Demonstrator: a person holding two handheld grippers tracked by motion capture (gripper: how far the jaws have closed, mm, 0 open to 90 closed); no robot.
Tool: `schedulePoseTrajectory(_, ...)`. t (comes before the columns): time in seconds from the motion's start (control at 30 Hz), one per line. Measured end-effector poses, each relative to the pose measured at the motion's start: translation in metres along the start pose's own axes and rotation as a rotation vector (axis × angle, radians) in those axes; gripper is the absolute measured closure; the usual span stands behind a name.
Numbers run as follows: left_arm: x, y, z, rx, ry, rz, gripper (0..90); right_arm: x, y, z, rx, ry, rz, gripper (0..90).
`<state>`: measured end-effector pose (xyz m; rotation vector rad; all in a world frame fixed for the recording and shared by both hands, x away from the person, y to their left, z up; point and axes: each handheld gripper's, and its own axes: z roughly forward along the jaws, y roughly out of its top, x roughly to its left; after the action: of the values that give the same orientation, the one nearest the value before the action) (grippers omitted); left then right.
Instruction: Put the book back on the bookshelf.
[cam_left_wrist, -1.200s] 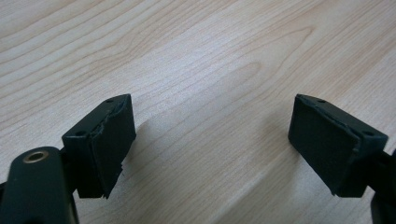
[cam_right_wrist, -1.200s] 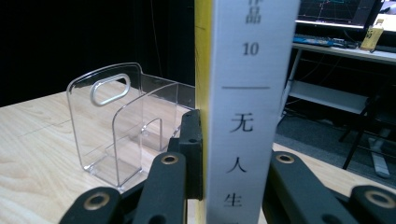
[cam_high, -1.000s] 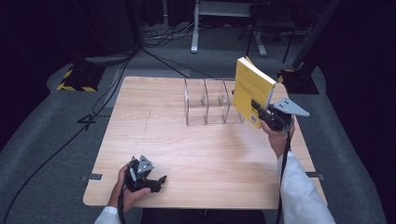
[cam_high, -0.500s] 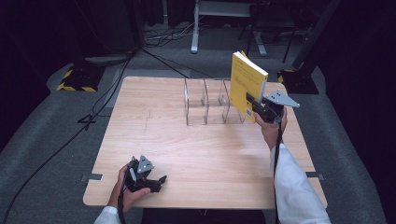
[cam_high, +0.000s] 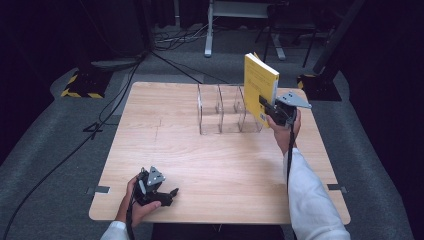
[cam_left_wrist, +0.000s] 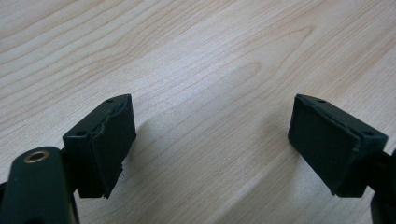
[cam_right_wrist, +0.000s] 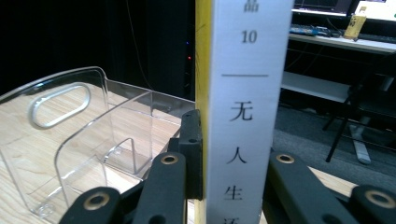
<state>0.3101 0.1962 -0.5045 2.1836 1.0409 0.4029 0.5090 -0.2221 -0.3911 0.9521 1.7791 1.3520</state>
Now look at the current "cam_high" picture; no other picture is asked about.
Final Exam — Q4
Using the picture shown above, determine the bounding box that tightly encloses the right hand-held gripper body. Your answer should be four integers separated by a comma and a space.
267, 91, 314, 129

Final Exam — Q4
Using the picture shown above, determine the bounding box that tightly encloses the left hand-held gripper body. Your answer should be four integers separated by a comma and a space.
134, 165, 167, 206

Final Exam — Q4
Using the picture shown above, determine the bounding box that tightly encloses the yellow book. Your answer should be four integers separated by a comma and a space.
242, 51, 281, 129

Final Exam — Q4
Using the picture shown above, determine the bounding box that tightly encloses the clear acrylic book rack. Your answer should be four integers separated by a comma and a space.
196, 83, 268, 136

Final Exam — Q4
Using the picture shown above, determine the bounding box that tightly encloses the person's right hand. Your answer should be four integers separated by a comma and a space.
265, 108, 303, 157

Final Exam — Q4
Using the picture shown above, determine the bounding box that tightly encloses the person's left hand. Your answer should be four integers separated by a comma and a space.
114, 175, 162, 229

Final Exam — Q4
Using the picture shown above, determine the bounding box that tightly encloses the grey stand with striped base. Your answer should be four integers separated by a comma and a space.
297, 0, 367, 102

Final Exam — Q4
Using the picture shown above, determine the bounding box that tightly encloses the grey tape strip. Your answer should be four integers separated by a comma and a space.
326, 183, 348, 195
86, 185, 111, 195

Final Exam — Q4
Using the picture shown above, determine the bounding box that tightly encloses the black chair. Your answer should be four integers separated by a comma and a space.
254, 2, 318, 69

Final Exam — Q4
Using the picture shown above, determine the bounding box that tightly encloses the black yellow striped stand base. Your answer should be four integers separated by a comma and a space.
60, 68, 114, 100

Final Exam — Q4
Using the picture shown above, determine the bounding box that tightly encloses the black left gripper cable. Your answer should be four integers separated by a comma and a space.
124, 186, 138, 240

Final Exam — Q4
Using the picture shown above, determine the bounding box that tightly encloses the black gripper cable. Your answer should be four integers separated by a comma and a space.
285, 107, 299, 195
124, 186, 138, 240

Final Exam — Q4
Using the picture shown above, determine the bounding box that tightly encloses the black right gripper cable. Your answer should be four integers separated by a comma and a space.
285, 107, 299, 195

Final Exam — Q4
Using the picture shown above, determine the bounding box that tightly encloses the white desk frame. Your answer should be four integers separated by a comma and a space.
203, 0, 287, 62

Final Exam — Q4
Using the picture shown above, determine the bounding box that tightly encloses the thin black floor cable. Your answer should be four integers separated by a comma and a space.
148, 49, 231, 85

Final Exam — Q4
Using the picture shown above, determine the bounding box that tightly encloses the long black floor cable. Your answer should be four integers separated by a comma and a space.
0, 54, 146, 240

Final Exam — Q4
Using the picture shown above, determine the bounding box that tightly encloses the bundle of floor cables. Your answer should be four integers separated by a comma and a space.
152, 19, 216, 52

